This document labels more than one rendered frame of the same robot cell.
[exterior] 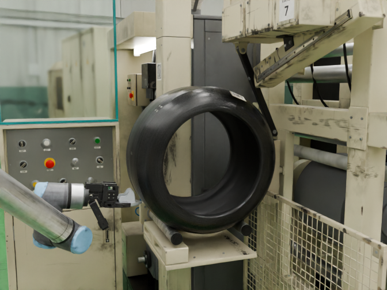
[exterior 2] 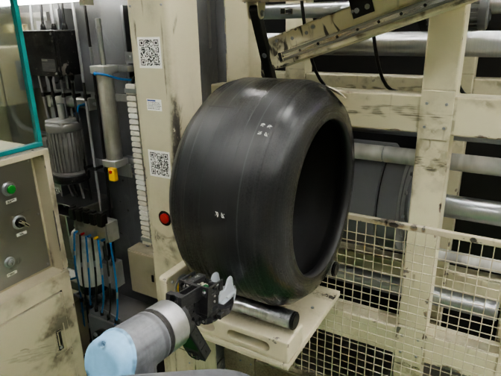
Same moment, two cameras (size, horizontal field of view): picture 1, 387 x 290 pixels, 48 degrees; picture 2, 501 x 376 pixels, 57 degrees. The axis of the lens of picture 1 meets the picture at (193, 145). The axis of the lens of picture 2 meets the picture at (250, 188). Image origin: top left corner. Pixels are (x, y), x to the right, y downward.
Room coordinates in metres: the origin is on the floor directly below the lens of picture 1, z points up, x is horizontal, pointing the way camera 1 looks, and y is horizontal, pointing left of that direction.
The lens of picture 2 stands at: (0.85, 0.74, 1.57)
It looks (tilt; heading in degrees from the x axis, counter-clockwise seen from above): 20 degrees down; 320
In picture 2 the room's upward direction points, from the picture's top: 1 degrees counter-clockwise
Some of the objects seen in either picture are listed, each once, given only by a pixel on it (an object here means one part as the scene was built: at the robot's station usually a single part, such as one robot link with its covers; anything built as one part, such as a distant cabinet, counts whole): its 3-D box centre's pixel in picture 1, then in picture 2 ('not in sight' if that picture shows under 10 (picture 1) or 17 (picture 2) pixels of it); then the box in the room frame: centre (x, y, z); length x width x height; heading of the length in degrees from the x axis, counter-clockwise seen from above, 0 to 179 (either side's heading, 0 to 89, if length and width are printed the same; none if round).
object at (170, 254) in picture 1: (163, 239); (233, 322); (1.66, 0.12, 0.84); 0.36 x 0.09 x 0.06; 19
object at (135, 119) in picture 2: not in sight; (145, 167); (2.01, 0.15, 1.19); 0.05 x 0.04 x 0.48; 109
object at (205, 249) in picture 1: (196, 244); (259, 307); (1.70, -0.01, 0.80); 0.37 x 0.36 x 0.02; 109
